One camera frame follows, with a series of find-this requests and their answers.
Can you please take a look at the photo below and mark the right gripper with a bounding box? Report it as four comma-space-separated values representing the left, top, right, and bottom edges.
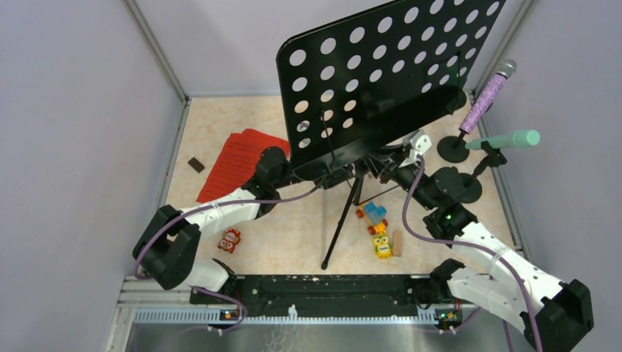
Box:
359, 142, 436, 211

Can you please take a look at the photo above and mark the black music stand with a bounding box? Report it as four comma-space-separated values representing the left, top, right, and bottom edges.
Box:
275, 0, 508, 271

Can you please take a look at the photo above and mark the red sheet music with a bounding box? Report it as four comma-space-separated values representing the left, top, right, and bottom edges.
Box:
196, 128, 290, 203

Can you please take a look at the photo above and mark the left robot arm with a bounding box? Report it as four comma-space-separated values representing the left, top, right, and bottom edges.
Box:
132, 147, 293, 303

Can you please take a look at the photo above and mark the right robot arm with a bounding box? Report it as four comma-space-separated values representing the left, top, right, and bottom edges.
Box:
363, 148, 593, 351

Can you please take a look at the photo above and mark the toy block car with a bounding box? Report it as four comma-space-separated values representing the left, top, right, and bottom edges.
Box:
355, 201, 388, 235

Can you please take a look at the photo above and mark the wooden block near owl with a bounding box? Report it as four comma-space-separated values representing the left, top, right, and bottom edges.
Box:
392, 230, 403, 257

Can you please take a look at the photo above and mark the yellow owl block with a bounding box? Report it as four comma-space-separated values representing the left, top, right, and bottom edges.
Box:
372, 234, 392, 260

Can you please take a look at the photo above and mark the black round mic stand front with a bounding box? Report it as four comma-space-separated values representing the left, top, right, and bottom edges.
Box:
458, 142, 508, 204

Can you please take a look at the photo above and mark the purple glitter microphone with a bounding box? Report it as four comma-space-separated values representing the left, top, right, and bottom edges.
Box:
459, 59, 517, 134

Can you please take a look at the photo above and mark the red owl block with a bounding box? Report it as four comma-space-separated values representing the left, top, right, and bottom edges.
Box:
217, 228, 241, 254

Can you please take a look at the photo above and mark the dark brown small block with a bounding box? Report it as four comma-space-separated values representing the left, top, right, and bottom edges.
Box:
188, 158, 205, 173

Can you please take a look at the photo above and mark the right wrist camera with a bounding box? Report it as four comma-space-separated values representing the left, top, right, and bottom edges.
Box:
400, 130, 432, 167

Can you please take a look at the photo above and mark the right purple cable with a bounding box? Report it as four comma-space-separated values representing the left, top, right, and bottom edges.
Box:
401, 155, 544, 352

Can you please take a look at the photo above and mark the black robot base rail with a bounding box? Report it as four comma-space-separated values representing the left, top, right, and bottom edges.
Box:
221, 274, 468, 326

